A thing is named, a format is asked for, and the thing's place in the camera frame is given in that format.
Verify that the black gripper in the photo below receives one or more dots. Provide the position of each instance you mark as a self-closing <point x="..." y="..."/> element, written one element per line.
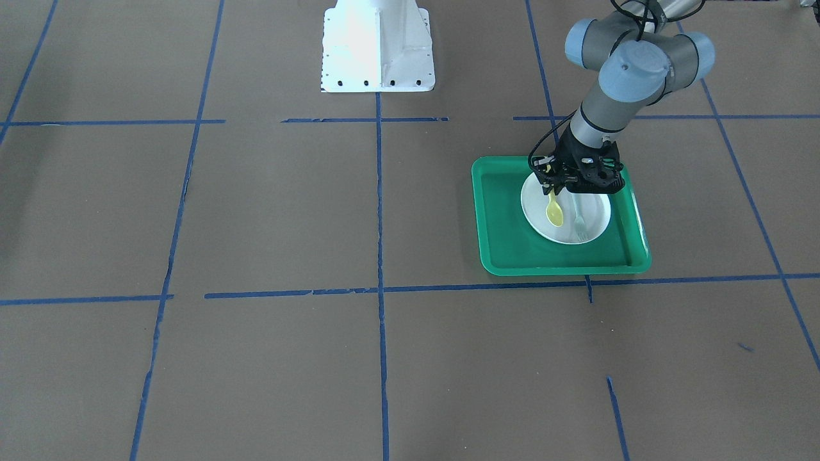
<point x="567" y="155"/>

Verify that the yellow plastic spoon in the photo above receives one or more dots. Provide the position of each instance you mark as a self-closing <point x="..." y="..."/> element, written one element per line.
<point x="553" y="210"/>

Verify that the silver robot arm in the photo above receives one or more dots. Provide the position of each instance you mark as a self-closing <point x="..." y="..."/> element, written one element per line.
<point x="637" y="66"/>

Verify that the white round plate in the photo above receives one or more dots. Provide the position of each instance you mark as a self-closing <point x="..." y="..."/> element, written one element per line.
<point x="597" y="211"/>

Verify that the pale green plastic fork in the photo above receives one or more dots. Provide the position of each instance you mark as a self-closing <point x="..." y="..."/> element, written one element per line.
<point x="579" y="223"/>

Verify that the green plastic tray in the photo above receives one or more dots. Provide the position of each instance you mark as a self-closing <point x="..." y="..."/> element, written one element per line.
<point x="522" y="232"/>

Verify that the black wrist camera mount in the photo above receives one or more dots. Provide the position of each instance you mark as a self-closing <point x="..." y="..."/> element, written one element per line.
<point x="549" y="173"/>

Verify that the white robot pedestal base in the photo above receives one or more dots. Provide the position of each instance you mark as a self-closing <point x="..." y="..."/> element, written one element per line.
<point x="377" y="46"/>

